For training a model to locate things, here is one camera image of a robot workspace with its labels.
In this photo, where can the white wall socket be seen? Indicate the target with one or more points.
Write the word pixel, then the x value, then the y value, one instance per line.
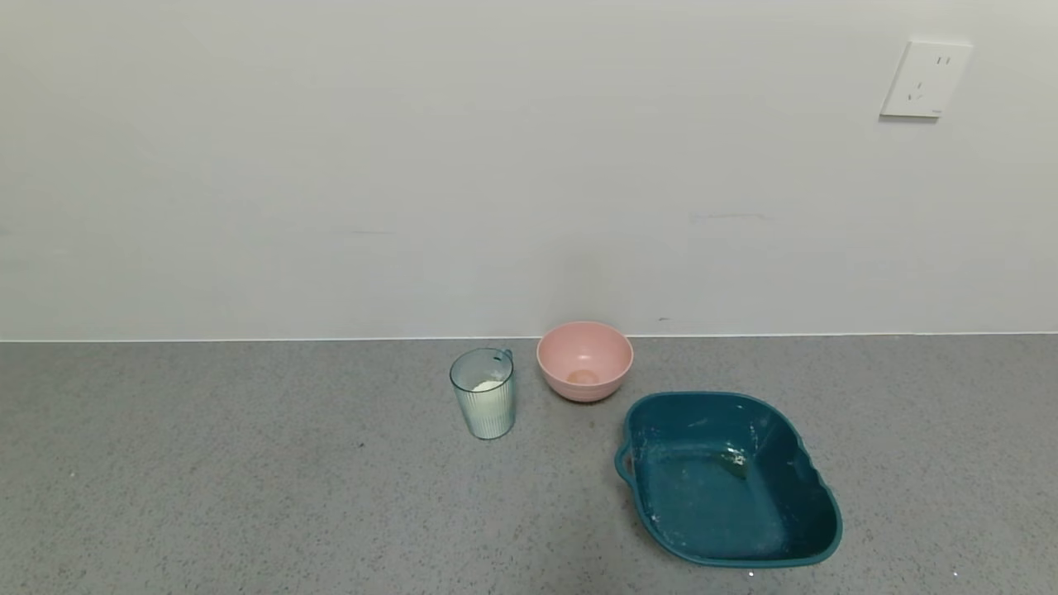
pixel 926 78

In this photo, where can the clear ribbed measuring cup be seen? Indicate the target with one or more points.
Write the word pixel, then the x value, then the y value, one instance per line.
pixel 483 413

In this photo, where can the pink bowl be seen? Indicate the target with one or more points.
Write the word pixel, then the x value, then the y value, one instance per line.
pixel 583 355

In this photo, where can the teal plastic tray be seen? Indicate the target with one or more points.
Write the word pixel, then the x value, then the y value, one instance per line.
pixel 719 496

